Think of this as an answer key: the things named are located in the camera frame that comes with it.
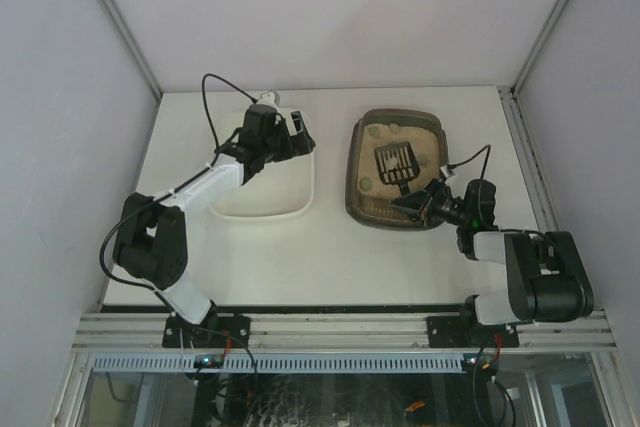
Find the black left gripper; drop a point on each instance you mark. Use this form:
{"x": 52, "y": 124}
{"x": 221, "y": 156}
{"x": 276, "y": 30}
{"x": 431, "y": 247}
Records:
{"x": 289, "y": 138}

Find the green clump near left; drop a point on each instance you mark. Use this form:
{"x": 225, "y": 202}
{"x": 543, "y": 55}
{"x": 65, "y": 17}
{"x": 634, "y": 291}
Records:
{"x": 391, "y": 163}

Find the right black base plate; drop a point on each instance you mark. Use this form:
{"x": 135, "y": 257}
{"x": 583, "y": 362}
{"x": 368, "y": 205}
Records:
{"x": 455, "y": 332}

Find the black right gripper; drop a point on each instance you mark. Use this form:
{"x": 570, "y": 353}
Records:
{"x": 426, "y": 205}

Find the green clump lower left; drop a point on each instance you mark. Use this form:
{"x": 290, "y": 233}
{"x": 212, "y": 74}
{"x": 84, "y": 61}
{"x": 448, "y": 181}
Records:
{"x": 365, "y": 184}

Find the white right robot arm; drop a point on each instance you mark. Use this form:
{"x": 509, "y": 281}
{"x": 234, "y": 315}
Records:
{"x": 545, "y": 277}

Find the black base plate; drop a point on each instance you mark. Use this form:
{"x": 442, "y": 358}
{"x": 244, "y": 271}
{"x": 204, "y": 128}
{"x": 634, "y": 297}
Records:
{"x": 215, "y": 332}
{"x": 455, "y": 332}

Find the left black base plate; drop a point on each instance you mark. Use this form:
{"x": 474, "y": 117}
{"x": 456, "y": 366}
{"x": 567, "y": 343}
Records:
{"x": 215, "y": 332}

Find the dark translucent litter box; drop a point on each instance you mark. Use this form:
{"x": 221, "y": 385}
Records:
{"x": 400, "y": 222}

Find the grey slotted cable duct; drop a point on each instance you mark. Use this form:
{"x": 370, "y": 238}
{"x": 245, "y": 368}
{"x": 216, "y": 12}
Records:
{"x": 289, "y": 363}

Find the brownish clump lower right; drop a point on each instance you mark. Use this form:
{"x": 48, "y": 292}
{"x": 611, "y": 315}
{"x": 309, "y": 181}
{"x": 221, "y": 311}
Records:
{"x": 424, "y": 160}

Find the aluminium mounting rail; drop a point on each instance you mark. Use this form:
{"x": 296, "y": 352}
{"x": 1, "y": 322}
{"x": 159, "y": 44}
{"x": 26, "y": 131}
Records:
{"x": 398, "y": 332}

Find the green clump top left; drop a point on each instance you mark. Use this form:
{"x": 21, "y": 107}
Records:
{"x": 374, "y": 132}

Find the white plastic bin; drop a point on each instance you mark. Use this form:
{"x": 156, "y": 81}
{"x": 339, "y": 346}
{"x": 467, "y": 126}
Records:
{"x": 267, "y": 190}

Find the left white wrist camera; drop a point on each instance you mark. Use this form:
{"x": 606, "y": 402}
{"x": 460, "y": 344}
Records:
{"x": 269, "y": 98}

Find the beige pellet litter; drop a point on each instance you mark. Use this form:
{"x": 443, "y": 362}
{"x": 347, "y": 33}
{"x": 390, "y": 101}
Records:
{"x": 365, "y": 162}

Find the black slotted litter scoop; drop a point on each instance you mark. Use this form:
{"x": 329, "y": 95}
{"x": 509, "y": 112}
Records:
{"x": 408, "y": 168}

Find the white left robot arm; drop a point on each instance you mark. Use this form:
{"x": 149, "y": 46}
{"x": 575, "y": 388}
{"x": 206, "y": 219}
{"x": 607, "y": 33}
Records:
{"x": 150, "y": 241}

